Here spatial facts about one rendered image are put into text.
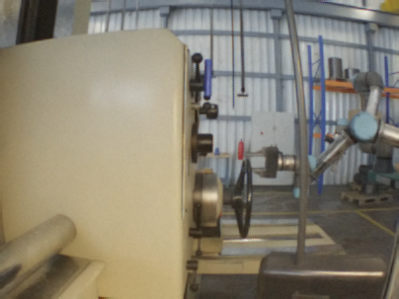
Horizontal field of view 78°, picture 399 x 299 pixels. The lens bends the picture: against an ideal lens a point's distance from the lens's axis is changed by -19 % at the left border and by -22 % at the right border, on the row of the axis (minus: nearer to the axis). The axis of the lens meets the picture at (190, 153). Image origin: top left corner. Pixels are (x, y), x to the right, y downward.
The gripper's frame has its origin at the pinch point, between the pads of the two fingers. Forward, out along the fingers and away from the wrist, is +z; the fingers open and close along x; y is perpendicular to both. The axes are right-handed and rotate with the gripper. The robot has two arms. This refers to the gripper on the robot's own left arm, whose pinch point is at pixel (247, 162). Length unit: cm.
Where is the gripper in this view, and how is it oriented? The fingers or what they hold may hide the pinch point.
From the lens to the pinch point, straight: 131.0
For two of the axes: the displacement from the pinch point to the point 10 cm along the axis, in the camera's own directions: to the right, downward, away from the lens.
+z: -10.0, -0.2, 0.8
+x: 0.0, 9.4, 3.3
